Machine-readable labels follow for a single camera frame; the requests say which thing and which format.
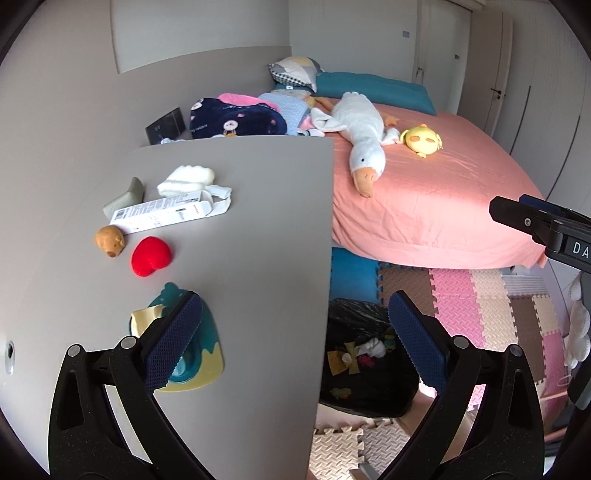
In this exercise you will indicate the grey green wedge sponge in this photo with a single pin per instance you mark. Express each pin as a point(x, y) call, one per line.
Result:
point(133, 195)

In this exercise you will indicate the white plush on chair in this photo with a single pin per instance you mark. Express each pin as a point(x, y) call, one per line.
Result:
point(578, 340)

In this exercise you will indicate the navy cartoon blanket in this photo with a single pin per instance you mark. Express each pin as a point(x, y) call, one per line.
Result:
point(210, 117)

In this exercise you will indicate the red heart plush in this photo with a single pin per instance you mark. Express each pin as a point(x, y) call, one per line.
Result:
point(150, 255)

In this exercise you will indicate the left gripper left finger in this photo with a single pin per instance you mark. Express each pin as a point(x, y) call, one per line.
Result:
point(105, 422)

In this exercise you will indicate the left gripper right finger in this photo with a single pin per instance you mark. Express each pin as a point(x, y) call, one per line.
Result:
point(507, 437)

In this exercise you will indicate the light blue knit blanket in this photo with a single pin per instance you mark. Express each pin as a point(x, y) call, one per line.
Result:
point(293, 109)

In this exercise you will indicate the black trash bag bin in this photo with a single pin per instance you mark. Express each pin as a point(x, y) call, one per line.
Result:
point(363, 386)

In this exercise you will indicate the white towel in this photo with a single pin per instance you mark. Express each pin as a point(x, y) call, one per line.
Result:
point(374, 348)

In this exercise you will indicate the patchwork checkered pillow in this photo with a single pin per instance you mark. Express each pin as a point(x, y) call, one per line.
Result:
point(300, 72)

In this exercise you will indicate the black wall switch panel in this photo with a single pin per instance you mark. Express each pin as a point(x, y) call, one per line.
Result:
point(170, 126)

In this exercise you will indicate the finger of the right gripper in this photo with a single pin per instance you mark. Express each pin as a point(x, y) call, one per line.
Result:
point(545, 206)
point(513, 214)

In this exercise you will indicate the teal long pillow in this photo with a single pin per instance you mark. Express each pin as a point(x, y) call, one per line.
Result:
point(377, 89)

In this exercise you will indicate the yellow chick plush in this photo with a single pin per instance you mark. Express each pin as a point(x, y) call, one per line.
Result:
point(422, 140)

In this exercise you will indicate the pink blanket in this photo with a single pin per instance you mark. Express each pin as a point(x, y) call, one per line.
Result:
point(244, 100)

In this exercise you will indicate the teal yellow dino mat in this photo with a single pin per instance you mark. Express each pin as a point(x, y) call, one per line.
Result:
point(202, 362)

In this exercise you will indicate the white goose plush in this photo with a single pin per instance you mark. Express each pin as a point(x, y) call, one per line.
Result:
point(357, 119)

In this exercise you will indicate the brown bear plush toy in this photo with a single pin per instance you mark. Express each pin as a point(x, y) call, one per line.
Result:
point(110, 240)

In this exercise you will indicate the colourful foam floor mat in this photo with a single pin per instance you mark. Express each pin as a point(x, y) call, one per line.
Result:
point(492, 308)

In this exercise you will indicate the white paper carton box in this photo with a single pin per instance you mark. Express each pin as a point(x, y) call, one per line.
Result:
point(211, 201)

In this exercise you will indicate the pink sheet bed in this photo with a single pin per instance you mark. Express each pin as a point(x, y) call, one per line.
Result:
point(434, 212)

